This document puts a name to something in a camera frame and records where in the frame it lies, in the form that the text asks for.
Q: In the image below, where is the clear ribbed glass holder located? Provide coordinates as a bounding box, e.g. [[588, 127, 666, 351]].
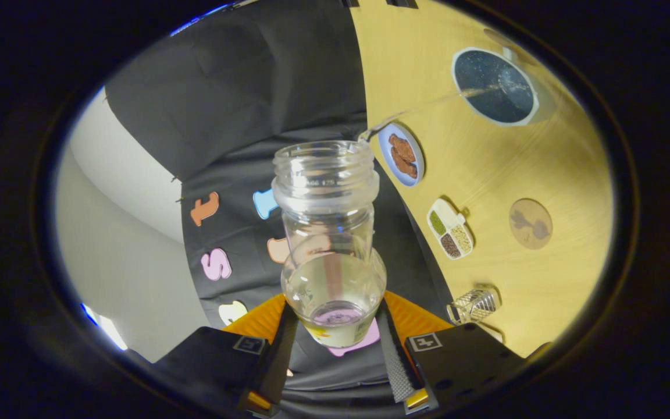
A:
[[447, 288, 502, 325]]

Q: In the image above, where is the clear glass juice bottle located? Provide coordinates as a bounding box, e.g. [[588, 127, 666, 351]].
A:
[[271, 141, 387, 349]]

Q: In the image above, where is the wooden table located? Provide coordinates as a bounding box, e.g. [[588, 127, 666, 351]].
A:
[[350, 0, 615, 358]]

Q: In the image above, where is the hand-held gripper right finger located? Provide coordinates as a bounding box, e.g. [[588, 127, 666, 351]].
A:
[[375, 291, 528, 415]]

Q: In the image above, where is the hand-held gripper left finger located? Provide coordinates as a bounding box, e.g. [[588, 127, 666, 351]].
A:
[[152, 293, 301, 417]]

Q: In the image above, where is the round wooden coaster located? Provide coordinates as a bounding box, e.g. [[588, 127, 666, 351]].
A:
[[509, 198, 553, 250]]

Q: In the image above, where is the white divided dish of beans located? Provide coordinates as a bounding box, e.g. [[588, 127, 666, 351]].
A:
[[427, 198, 474, 260]]

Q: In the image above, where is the blue plate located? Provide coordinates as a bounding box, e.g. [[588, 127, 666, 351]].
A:
[[377, 122, 426, 187]]

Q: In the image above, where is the white cup with blue inside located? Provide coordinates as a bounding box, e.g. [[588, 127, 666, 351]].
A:
[[451, 47, 557, 127]]

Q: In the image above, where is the brown meat piece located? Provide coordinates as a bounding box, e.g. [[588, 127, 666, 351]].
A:
[[389, 134, 416, 164], [391, 147, 418, 179]]

